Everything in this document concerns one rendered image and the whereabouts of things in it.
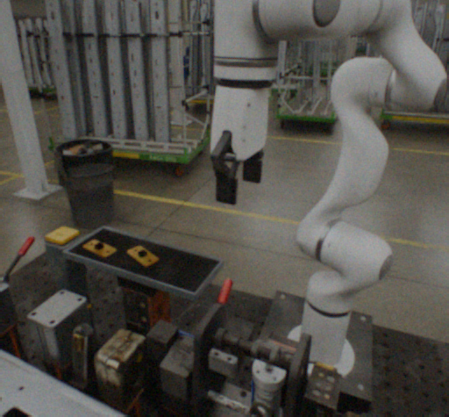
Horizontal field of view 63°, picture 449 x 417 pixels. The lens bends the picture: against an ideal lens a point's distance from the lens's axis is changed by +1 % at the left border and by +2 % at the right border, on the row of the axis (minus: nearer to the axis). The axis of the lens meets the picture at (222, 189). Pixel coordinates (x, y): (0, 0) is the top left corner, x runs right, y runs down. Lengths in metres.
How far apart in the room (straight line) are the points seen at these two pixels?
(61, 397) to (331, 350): 0.66
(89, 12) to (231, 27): 4.70
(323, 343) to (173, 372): 0.47
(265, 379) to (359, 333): 0.62
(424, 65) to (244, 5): 0.44
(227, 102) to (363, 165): 0.45
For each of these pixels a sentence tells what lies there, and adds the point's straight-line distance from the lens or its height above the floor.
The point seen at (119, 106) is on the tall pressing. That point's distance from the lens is 4.99.
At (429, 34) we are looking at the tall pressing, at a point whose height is 1.55.
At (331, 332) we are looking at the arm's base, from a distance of 1.06.
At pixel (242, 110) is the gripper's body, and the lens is 0.48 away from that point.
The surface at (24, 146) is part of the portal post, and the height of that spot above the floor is 0.55.
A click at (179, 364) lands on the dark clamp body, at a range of 0.77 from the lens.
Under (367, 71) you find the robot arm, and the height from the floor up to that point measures 1.58.
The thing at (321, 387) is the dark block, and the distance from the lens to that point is 0.70.
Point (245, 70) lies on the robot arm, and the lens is 0.47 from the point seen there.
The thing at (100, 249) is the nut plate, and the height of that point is 1.16.
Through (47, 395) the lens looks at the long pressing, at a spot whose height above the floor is 1.00.
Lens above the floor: 1.66
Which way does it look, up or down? 24 degrees down
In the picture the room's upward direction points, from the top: straight up
